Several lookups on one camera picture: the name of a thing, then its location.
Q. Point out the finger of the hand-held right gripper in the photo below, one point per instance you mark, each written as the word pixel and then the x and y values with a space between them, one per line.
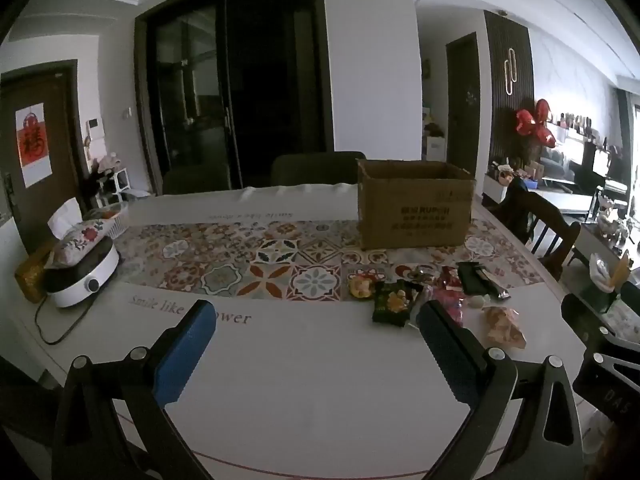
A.
pixel 587 317
pixel 607 385

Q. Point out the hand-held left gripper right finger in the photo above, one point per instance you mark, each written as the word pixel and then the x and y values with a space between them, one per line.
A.
pixel 447 355

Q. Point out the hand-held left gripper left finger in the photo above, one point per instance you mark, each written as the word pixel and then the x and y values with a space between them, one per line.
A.
pixel 182 355

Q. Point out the pink snack packet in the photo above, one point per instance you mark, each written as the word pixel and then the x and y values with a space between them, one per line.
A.
pixel 450 307

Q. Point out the white candy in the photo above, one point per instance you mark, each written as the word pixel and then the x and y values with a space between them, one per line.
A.
pixel 477 301

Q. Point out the orange clear snack bag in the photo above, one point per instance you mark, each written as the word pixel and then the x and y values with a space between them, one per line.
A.
pixel 502 327

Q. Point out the dark green printed snack packet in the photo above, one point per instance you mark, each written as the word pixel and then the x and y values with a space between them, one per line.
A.
pixel 395 305

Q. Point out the red white snack packet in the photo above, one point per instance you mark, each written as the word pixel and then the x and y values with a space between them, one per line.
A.
pixel 447 280

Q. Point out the plain black snack packet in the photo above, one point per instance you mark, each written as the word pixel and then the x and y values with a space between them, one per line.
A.
pixel 470 277

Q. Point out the black gold striped snack packet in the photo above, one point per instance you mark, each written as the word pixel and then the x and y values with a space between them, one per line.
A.
pixel 495 287

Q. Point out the yellow red snack packet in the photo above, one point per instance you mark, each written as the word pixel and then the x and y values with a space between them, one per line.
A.
pixel 361 287

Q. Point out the brown cardboard box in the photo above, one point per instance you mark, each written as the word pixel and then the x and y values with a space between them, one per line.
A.
pixel 415 205

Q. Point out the person's right forearm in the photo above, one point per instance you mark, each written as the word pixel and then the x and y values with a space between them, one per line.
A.
pixel 617 452

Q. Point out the glass side table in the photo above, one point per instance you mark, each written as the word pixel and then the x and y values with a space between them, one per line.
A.
pixel 595 245

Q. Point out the dark wooden chair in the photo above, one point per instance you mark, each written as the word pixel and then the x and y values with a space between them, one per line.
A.
pixel 547 225

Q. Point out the white low cabinet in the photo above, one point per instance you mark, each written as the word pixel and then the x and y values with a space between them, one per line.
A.
pixel 575 202

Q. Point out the white electric cooker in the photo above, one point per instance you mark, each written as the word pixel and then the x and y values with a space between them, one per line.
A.
pixel 85 282

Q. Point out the dark cloth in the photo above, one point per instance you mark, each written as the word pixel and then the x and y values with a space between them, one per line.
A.
pixel 515 205

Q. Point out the floral tissue box cover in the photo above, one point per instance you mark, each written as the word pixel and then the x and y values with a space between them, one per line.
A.
pixel 80 240

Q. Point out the grey sofa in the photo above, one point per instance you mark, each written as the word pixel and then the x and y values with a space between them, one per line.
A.
pixel 557 165

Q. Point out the dark green chair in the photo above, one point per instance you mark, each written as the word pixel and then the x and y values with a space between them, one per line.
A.
pixel 195 180
pixel 315 170

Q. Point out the white small shelf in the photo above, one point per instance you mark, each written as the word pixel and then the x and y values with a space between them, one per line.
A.
pixel 117 185

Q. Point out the red foil balloons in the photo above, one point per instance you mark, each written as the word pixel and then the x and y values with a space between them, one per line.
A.
pixel 532 122

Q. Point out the brown entrance door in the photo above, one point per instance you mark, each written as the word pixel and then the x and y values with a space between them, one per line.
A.
pixel 50 200

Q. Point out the plush toy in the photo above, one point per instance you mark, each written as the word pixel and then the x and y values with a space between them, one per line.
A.
pixel 109 161

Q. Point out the white intercom panel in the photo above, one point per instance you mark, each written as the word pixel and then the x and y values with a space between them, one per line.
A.
pixel 95 127

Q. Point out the dark interior door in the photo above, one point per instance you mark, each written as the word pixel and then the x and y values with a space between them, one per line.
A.
pixel 462 105

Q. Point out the red white door poster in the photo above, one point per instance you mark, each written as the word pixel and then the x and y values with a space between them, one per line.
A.
pixel 34 142

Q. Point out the dark sliding glass door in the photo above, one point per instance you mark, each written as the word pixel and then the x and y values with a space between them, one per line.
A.
pixel 250 85

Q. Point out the dark slatted wall panel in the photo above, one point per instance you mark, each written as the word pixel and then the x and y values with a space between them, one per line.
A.
pixel 510 125

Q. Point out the looped wall lamp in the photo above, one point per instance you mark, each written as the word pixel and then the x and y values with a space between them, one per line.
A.
pixel 511 72

